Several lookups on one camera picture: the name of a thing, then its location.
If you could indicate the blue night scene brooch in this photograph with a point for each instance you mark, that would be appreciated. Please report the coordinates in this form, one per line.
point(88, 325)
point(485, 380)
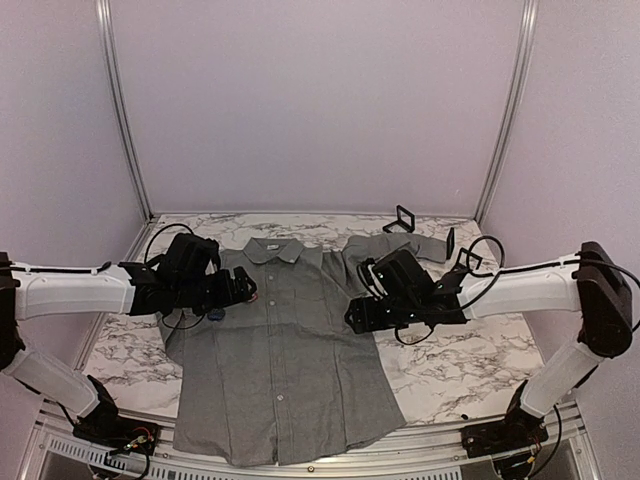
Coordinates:
point(216, 315)

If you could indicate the left aluminium frame post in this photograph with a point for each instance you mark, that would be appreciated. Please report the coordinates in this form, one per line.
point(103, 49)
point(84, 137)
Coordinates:
point(105, 21)

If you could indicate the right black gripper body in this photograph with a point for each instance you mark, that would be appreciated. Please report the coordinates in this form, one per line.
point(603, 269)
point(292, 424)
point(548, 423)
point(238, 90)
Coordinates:
point(364, 312)

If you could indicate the right aluminium frame post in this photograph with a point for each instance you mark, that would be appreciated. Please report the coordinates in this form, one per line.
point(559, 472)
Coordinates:
point(515, 92)

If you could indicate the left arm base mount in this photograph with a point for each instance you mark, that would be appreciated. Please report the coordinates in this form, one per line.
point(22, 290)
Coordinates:
point(105, 426)

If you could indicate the black display frame middle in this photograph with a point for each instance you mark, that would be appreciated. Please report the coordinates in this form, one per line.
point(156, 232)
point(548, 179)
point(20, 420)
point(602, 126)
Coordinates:
point(450, 243)

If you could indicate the black display frame front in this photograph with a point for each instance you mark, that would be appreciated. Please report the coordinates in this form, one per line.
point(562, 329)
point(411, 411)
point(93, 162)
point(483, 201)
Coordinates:
point(470, 259)

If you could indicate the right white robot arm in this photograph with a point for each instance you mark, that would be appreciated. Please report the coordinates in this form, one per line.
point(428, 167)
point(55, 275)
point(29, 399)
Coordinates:
point(402, 293)

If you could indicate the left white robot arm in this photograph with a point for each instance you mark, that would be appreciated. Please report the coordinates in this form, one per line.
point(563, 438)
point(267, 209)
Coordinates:
point(189, 275)

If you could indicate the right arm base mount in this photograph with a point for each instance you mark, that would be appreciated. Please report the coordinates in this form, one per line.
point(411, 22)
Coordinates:
point(505, 435)

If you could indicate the black display frame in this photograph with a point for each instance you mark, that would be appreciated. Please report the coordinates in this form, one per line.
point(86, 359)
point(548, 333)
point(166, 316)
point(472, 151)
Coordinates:
point(470, 259)
point(405, 221)
point(450, 243)

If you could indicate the aluminium frame post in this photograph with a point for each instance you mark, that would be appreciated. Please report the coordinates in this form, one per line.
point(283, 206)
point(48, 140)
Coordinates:
point(105, 21)
point(515, 92)

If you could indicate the front aluminium rail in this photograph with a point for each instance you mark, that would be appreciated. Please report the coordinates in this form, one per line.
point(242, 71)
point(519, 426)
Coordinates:
point(413, 452)

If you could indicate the black display frame back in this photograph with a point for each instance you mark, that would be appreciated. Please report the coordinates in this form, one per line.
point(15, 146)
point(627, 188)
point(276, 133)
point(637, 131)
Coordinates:
point(405, 221)

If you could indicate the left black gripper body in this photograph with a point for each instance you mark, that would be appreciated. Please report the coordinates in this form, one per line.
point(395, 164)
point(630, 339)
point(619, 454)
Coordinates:
point(208, 298)

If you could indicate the grey button-up shirt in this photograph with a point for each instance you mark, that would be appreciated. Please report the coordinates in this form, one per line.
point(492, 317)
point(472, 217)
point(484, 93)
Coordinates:
point(288, 358)

